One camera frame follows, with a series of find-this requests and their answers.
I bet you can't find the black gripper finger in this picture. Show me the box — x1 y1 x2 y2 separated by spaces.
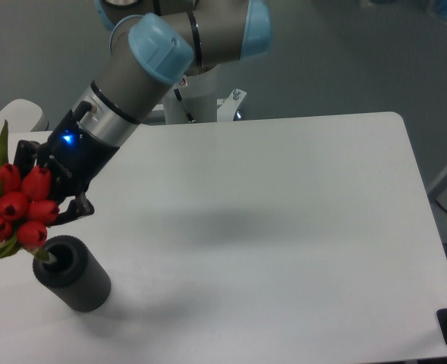
51 192 95 226
13 140 40 178

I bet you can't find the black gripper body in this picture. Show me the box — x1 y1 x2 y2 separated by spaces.
36 108 119 201

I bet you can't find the red tulip bouquet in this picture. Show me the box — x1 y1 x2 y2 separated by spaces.
0 121 59 263

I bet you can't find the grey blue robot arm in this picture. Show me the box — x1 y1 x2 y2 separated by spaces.
14 1 272 225

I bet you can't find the dark grey ribbed vase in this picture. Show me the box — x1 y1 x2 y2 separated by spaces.
33 235 112 312

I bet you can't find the white chair corner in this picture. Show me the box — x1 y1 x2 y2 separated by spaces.
0 99 49 133

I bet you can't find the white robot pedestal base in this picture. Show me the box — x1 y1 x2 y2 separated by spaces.
144 66 247 125

